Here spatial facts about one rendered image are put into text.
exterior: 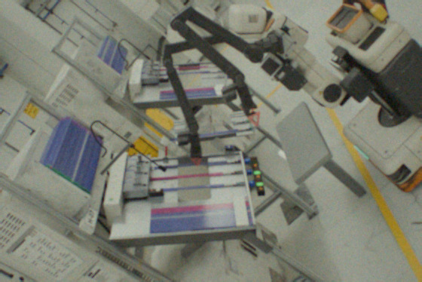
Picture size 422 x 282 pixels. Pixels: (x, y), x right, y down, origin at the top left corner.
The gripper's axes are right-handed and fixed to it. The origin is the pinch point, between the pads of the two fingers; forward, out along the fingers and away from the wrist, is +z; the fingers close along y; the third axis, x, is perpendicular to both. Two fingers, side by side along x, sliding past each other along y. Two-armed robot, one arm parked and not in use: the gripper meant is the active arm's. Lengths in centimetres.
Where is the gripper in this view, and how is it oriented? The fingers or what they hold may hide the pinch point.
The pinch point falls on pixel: (197, 163)
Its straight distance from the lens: 286.1
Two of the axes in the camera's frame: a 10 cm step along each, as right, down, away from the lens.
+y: 0.5, 5.3, -8.5
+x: 10.0, -0.8, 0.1
